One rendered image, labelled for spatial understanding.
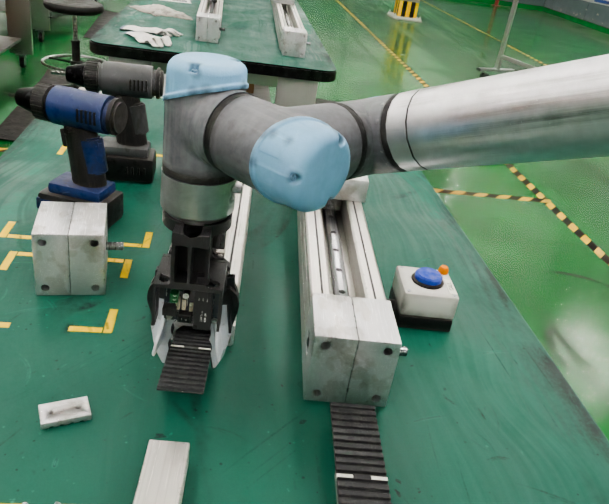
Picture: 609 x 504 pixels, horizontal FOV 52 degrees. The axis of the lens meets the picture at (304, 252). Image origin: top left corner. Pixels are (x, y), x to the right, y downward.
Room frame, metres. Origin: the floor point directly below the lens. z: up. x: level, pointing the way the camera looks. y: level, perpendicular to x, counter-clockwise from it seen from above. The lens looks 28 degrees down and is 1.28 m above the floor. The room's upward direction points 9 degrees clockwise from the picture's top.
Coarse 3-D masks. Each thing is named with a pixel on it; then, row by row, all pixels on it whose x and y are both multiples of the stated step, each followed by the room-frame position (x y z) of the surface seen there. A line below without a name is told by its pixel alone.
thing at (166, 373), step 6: (162, 372) 0.54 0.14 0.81; (168, 372) 0.54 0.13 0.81; (174, 372) 0.54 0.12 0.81; (180, 372) 0.54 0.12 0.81; (186, 372) 0.54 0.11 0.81; (192, 372) 0.55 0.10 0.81; (198, 372) 0.55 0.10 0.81; (168, 378) 0.53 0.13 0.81; (174, 378) 0.53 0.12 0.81; (180, 378) 0.53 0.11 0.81; (186, 378) 0.53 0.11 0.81; (192, 378) 0.53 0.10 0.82; (198, 378) 0.54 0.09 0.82; (204, 378) 0.54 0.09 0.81
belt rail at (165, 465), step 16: (160, 448) 0.43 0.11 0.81; (176, 448) 0.44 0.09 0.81; (144, 464) 0.41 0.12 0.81; (160, 464) 0.41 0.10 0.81; (176, 464) 0.42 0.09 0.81; (144, 480) 0.39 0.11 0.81; (160, 480) 0.40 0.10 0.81; (176, 480) 0.40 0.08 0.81; (144, 496) 0.38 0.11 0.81; (160, 496) 0.38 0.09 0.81; (176, 496) 0.38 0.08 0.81
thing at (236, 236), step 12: (240, 204) 0.90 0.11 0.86; (240, 216) 0.86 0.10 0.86; (240, 228) 0.82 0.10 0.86; (228, 240) 0.78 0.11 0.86; (240, 240) 0.78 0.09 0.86; (168, 252) 0.72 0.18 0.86; (228, 252) 0.74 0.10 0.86; (240, 252) 0.75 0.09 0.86; (240, 264) 0.72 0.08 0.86; (240, 276) 0.69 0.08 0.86; (180, 324) 0.64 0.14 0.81; (192, 324) 0.64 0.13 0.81
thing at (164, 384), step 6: (162, 378) 0.53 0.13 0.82; (162, 384) 0.51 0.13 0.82; (168, 384) 0.52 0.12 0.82; (174, 384) 0.52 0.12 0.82; (180, 384) 0.52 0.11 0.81; (186, 384) 0.52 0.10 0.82; (192, 384) 0.52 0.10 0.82; (198, 384) 0.53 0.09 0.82; (204, 384) 0.53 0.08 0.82; (162, 390) 0.51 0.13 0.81; (168, 390) 0.51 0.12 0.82; (174, 390) 0.51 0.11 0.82; (180, 390) 0.51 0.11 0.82; (186, 390) 0.51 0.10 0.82; (192, 390) 0.51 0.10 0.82; (198, 390) 0.51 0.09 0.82
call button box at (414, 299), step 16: (400, 272) 0.81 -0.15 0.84; (400, 288) 0.78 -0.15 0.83; (416, 288) 0.77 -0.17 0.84; (432, 288) 0.77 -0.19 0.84; (448, 288) 0.78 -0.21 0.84; (400, 304) 0.76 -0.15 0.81; (416, 304) 0.75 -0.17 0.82; (432, 304) 0.76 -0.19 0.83; (448, 304) 0.76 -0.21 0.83; (400, 320) 0.75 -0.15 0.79; (416, 320) 0.75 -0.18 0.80; (432, 320) 0.76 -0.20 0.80; (448, 320) 0.76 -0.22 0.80
